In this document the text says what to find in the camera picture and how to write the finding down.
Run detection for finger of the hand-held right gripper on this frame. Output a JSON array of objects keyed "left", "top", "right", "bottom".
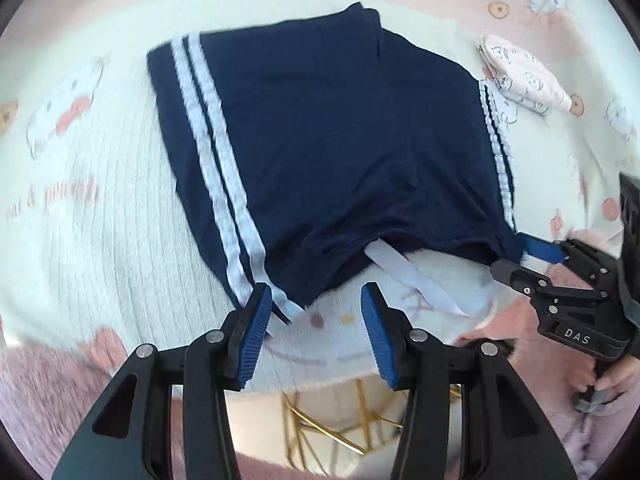
[
  {"left": 490, "top": 258, "right": 608, "bottom": 313},
  {"left": 519, "top": 231, "right": 615, "bottom": 288}
]

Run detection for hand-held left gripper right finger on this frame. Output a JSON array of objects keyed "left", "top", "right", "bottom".
[{"left": 360, "top": 281, "right": 581, "bottom": 480}]

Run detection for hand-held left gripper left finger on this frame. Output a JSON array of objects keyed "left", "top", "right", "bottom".
[{"left": 52, "top": 282, "right": 273, "bottom": 480}]

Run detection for navy shorts with white stripes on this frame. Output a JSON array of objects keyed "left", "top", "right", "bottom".
[{"left": 146, "top": 2, "right": 523, "bottom": 326}]

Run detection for person's right forearm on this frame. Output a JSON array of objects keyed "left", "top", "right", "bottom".
[{"left": 550, "top": 350, "right": 640, "bottom": 476}]

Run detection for person's right hand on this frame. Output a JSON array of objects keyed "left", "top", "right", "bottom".
[{"left": 594, "top": 359, "right": 639, "bottom": 397}]

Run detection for folded pink printed garment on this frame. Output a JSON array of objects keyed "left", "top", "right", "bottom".
[{"left": 477, "top": 34, "right": 573, "bottom": 116}]

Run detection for pink cat print blanket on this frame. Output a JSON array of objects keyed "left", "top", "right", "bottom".
[{"left": 0, "top": 0, "right": 640, "bottom": 401}]

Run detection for pink fluffy robe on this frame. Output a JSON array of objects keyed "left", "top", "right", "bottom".
[{"left": 0, "top": 265, "right": 571, "bottom": 480}]

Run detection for gold wire frame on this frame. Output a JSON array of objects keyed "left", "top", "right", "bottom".
[{"left": 280, "top": 380, "right": 463, "bottom": 456}]

